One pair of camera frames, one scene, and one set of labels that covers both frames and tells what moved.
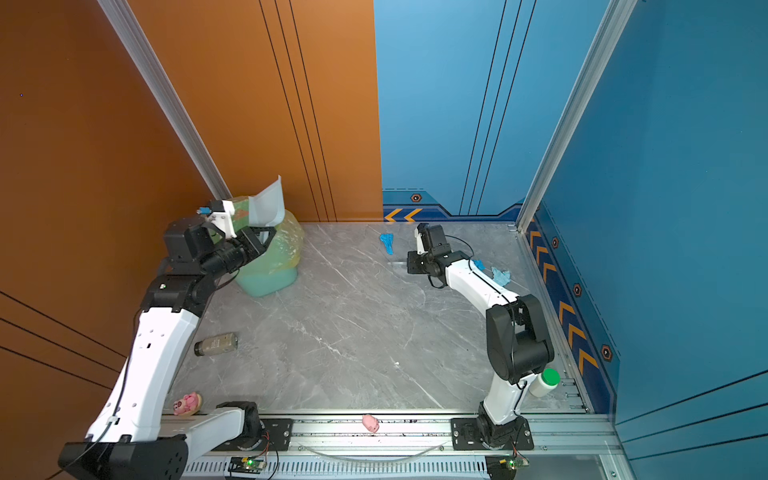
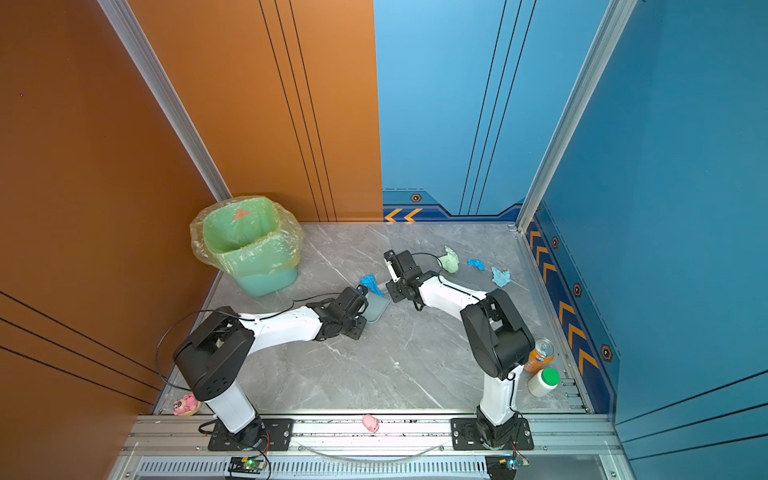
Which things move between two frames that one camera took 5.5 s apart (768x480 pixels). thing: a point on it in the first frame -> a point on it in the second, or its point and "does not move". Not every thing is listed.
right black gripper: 412,261 -> 393,293
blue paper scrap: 388,240 -> 371,282
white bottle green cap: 545,383 does not move
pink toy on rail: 370,422 does not move
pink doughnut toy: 189,405 does not move
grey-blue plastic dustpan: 266,207 -> 375,307
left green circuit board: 245,465 does not move
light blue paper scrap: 501,277 does not move
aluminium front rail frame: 568,445 does not move
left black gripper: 246,238 -> 362,324
